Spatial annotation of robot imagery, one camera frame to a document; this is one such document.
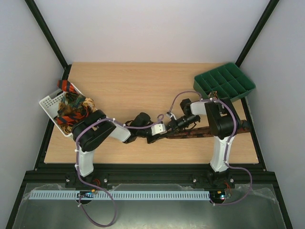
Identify green compartment tray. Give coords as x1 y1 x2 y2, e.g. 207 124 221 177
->
193 62 256 102

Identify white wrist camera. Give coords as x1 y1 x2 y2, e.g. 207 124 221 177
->
151 122 167 136
166 112 176 120

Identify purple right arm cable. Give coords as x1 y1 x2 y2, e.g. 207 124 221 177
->
168 90 253 207

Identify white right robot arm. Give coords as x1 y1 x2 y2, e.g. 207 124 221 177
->
182 98 241 187

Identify light blue cable duct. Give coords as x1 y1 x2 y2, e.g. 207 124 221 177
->
29 190 210 201

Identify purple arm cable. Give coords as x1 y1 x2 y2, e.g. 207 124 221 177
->
75 113 165 227
168 90 253 207

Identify beige patterned tie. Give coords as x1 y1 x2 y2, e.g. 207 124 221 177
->
82 98 97 113

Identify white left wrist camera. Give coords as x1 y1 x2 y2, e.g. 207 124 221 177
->
151 122 167 136

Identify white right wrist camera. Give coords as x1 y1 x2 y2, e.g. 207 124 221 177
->
166 112 176 120

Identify rolled tie in tray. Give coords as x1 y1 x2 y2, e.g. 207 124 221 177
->
209 91 218 99

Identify red navy striped tie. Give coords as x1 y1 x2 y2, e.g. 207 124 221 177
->
57 80 79 94

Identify green orange patterned tie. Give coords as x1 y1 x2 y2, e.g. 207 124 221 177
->
54 93 89 126

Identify black frame post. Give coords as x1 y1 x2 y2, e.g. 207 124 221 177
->
235 0 280 67
25 0 69 70

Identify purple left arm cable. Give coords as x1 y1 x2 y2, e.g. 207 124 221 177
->
75 113 165 227

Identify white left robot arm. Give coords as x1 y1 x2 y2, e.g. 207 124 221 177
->
72 110 166 177

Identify black frame post right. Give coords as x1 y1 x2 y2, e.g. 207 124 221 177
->
235 0 280 67

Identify white perforated plastic basket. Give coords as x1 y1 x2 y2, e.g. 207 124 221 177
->
39 84 83 137

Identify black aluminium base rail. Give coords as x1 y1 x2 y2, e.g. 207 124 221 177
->
22 164 279 190

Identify brown red patterned tie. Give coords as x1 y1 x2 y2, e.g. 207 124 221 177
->
160 120 251 139

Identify black frame post left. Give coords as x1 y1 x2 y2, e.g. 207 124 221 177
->
25 0 69 70

